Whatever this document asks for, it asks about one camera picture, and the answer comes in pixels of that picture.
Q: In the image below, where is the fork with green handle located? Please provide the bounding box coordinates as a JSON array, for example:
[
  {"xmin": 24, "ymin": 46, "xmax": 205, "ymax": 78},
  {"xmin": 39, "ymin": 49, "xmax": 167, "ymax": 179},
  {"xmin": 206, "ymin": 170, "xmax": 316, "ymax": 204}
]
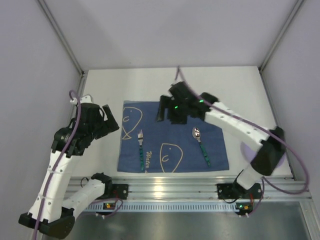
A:
[{"xmin": 137, "ymin": 129, "xmax": 145, "ymax": 173}]

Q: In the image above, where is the spoon with green handle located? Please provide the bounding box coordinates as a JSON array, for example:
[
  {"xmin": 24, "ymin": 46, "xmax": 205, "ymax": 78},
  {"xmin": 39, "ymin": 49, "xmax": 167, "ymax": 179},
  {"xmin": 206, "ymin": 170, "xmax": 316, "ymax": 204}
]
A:
[{"xmin": 192, "ymin": 127, "xmax": 211, "ymax": 167}]

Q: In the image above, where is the blue cloth placemat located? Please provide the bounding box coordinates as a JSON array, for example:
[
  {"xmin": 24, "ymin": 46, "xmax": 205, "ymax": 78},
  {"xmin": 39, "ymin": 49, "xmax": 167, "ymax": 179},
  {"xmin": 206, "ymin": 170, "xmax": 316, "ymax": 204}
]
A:
[{"xmin": 117, "ymin": 101, "xmax": 229, "ymax": 173}]

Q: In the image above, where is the purple plate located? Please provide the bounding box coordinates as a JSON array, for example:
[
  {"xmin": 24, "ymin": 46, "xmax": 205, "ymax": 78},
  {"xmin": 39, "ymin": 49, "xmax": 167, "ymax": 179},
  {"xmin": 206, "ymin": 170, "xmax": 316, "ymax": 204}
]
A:
[{"xmin": 240, "ymin": 142, "xmax": 286, "ymax": 175}]

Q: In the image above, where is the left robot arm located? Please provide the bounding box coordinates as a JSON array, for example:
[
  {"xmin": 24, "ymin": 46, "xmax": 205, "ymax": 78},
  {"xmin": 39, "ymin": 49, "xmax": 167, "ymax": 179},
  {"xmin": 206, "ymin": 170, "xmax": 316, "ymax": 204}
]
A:
[{"xmin": 18, "ymin": 102, "xmax": 120, "ymax": 239}]

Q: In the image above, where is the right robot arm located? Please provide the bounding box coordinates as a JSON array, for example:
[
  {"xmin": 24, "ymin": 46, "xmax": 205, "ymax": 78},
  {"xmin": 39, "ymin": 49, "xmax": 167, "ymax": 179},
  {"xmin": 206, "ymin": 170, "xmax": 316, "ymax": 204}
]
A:
[{"xmin": 156, "ymin": 81, "xmax": 285, "ymax": 191}]

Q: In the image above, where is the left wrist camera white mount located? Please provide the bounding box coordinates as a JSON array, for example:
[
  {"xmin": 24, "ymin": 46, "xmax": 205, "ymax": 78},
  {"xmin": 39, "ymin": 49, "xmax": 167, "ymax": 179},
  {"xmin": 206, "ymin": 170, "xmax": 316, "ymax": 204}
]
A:
[{"xmin": 70, "ymin": 94, "xmax": 94, "ymax": 105}]

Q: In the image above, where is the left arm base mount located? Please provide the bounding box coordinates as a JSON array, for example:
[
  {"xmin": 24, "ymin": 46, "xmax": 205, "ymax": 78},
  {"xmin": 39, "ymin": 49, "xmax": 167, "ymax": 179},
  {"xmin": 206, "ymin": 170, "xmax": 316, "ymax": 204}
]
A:
[{"xmin": 95, "ymin": 183, "xmax": 129, "ymax": 201}]

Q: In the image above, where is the aluminium rail frame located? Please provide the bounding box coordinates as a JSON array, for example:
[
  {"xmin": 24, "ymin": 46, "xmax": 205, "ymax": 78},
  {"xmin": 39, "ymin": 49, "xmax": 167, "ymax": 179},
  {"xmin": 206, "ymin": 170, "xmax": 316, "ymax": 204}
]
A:
[{"xmin": 62, "ymin": 176, "xmax": 312, "ymax": 202}]

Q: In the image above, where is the perforated cable duct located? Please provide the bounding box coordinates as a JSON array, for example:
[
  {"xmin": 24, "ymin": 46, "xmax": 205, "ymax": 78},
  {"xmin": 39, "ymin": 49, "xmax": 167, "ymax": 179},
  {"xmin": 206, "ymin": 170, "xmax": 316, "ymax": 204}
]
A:
[{"xmin": 83, "ymin": 201, "xmax": 253, "ymax": 213}]

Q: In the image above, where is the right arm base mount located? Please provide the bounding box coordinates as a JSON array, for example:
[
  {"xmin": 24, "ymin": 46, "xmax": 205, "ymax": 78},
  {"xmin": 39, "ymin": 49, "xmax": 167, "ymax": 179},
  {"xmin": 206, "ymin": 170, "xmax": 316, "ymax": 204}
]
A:
[{"xmin": 216, "ymin": 182, "xmax": 263, "ymax": 203}]

